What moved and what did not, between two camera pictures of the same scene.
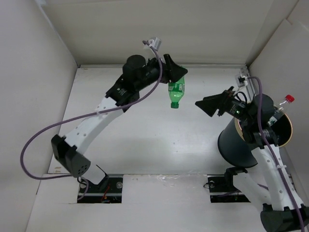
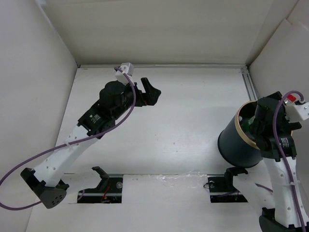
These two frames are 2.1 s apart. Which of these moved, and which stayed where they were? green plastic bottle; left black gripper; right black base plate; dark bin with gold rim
Moved: green plastic bottle; left black gripper
Stayed: right black base plate; dark bin with gold rim
